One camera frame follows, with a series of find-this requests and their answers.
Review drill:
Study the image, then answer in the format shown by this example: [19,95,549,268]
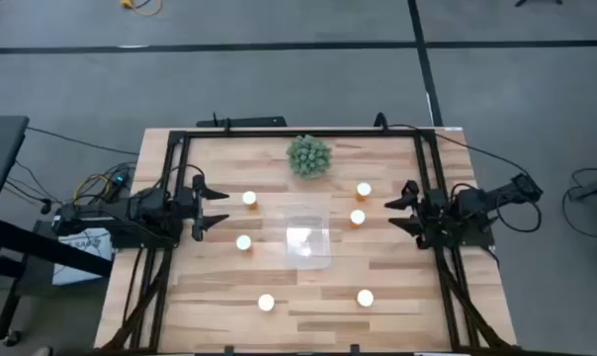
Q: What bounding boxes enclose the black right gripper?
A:
[384,180,453,249]

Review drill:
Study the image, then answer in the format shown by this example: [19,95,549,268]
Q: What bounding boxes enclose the yellow floor cable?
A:
[120,0,164,17]

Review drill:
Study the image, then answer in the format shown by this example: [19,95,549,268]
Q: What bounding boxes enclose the black flat bar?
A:
[196,113,289,130]

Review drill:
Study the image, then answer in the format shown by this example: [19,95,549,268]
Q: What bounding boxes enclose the thin black cable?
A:
[26,126,139,156]

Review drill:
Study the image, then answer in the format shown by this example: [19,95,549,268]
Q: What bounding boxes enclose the yellow and black cable bundle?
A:
[70,161,134,205]

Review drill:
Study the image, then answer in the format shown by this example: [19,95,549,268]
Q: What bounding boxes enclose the black aluminium table frame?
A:
[100,127,515,355]

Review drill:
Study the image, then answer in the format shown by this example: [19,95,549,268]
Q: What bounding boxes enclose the black desk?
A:
[0,116,115,347]

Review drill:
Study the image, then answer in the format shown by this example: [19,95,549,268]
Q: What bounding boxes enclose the long black frame cable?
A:
[375,112,531,175]

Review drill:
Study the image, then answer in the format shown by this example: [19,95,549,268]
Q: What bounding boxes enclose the green succulent in white pot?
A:
[286,133,333,179]

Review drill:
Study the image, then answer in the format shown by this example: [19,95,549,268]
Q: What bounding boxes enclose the clear plastic basket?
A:
[263,192,333,271]

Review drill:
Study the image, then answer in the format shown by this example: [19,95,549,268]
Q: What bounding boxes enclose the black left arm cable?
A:
[154,162,206,192]

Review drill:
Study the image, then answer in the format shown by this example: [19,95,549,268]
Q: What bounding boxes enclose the white printed box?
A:
[50,231,115,287]

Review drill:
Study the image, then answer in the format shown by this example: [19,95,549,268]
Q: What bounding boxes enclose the black floor cable loop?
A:
[560,167,597,241]

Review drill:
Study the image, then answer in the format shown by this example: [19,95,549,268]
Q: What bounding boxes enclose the black right arm cable loop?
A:
[495,195,543,233]

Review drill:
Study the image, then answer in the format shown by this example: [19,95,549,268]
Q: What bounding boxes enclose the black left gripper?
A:
[172,174,230,242]

